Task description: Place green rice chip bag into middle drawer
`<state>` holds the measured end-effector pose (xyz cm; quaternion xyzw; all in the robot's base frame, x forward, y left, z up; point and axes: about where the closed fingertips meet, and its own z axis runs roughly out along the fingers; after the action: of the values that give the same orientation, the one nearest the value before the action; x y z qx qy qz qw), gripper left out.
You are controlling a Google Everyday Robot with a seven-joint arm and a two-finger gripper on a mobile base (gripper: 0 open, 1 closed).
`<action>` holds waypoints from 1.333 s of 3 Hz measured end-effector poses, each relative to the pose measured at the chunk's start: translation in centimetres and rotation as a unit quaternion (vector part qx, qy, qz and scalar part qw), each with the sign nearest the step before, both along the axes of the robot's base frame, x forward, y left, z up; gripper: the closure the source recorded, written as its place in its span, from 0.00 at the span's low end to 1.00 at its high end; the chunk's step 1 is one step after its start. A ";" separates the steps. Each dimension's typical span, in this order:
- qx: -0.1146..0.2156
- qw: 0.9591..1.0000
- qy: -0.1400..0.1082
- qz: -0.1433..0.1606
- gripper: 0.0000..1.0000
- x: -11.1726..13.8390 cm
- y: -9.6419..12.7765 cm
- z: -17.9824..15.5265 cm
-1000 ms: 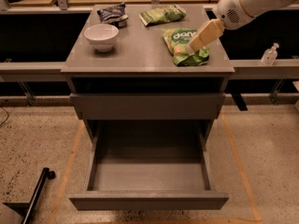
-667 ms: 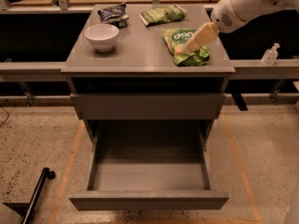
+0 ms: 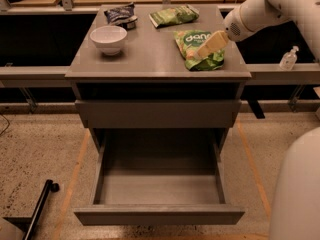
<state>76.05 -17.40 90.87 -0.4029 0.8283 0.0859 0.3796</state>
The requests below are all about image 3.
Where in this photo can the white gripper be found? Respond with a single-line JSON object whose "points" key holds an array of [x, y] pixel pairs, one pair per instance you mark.
{"points": [[234, 27]]}

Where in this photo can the green dang rice chip bag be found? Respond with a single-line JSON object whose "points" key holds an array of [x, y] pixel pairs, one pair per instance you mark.
{"points": [[188, 41]]}

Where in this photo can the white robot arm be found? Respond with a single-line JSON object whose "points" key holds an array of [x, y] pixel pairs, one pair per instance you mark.
{"points": [[295, 213]]}

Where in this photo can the green snack bag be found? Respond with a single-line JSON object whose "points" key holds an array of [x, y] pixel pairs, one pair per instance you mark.
{"points": [[174, 16]]}

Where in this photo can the grey drawer cabinet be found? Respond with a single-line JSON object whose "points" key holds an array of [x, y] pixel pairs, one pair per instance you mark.
{"points": [[151, 68]]}

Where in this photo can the dark blue snack bag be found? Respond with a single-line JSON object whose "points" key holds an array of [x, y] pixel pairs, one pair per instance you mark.
{"points": [[120, 14]]}

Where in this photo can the closed grey top drawer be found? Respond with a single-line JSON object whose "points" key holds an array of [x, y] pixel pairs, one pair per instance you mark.
{"points": [[158, 114]]}

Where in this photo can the open grey middle drawer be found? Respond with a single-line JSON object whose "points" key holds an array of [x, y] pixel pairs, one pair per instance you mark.
{"points": [[159, 177]]}

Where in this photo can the clear sanitizer pump bottle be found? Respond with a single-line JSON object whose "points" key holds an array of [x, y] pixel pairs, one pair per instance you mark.
{"points": [[289, 59]]}

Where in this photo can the small dark can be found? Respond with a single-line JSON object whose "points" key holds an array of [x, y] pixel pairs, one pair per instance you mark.
{"points": [[129, 23]]}

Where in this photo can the white ceramic bowl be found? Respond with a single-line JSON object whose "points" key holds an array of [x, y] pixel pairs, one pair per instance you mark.
{"points": [[109, 39]]}

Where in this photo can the black stand leg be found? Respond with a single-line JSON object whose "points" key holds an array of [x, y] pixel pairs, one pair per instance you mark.
{"points": [[27, 225]]}

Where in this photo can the grey metal rail shelf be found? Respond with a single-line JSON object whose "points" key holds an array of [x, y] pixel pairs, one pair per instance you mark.
{"points": [[262, 74]]}

